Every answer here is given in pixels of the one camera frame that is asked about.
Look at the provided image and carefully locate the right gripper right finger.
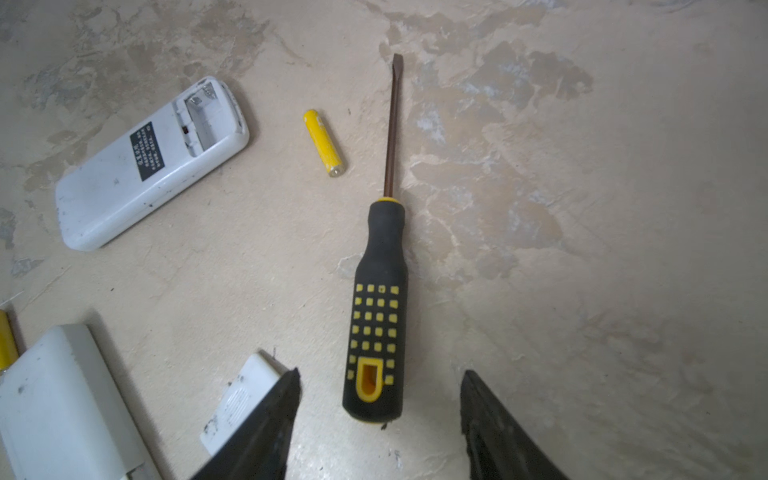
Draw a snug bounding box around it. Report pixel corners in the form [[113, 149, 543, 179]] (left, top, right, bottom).
[[460, 370, 566, 480]]

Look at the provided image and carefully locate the white remote with red buttons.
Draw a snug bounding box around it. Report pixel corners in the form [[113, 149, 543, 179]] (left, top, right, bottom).
[[55, 76, 250, 252]]

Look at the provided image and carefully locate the yellow battery one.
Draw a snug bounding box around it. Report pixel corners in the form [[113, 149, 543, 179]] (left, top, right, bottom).
[[303, 109, 345, 178]]

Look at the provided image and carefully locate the yellow battery two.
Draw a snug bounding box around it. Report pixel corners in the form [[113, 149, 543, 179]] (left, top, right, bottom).
[[0, 310, 19, 373]]

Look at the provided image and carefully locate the black yellow handled screwdriver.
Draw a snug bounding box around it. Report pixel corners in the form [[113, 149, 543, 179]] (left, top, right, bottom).
[[342, 54, 408, 424]]

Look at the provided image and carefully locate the white remote with green buttons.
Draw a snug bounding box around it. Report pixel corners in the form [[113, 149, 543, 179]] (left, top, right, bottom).
[[1, 324, 160, 479]]

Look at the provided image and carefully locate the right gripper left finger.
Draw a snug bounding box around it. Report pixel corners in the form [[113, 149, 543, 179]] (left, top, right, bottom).
[[193, 368, 302, 480]]

